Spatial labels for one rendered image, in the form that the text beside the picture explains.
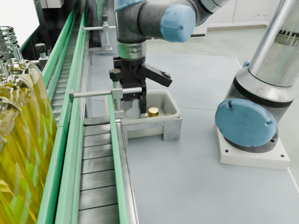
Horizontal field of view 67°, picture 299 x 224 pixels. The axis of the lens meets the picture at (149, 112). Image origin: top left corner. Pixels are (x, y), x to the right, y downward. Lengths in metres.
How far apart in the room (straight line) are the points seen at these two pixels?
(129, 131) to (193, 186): 0.23
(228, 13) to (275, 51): 4.87
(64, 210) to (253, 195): 0.45
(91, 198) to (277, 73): 0.38
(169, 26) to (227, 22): 4.84
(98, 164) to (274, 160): 0.45
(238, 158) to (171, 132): 0.20
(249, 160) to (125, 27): 0.47
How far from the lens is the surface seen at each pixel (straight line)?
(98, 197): 0.42
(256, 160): 0.68
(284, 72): 0.45
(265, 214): 0.61
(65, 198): 0.33
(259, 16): 5.70
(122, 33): 0.57
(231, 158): 0.66
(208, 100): 0.94
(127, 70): 0.62
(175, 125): 0.68
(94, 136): 0.54
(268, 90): 0.45
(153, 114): 0.72
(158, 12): 0.51
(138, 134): 0.67
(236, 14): 5.38
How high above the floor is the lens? 1.22
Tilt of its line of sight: 34 degrees down
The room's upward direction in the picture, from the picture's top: straight up
